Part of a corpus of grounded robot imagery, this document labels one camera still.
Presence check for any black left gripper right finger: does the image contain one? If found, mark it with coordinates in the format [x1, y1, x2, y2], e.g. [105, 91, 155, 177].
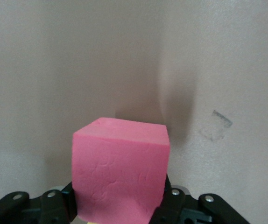
[150, 175, 250, 224]

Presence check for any brown table cover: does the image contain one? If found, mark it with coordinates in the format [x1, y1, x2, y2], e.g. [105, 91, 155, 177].
[0, 0, 268, 224]

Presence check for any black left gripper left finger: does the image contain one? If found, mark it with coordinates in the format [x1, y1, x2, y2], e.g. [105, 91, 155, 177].
[0, 182, 78, 224]

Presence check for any red foam cube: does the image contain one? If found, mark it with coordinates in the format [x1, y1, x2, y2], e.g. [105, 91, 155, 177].
[71, 117, 171, 222]

